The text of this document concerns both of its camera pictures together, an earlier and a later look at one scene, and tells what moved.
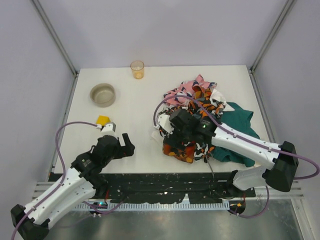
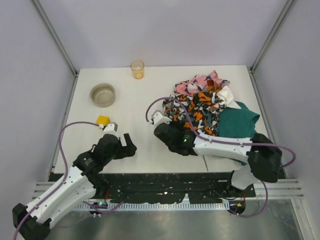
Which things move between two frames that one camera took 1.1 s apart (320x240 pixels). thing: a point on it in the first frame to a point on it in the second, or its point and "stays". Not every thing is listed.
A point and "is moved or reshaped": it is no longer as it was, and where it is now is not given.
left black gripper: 122,147 stays
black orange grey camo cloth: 203,103 is moved or reshaped
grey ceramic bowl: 103,95 stays
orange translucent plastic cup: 137,68 stays
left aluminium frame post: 59,43 stays
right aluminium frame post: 276,27 stays
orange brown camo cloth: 186,154 to 212,87
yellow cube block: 101,119 stays
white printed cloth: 158,136 to 225,93
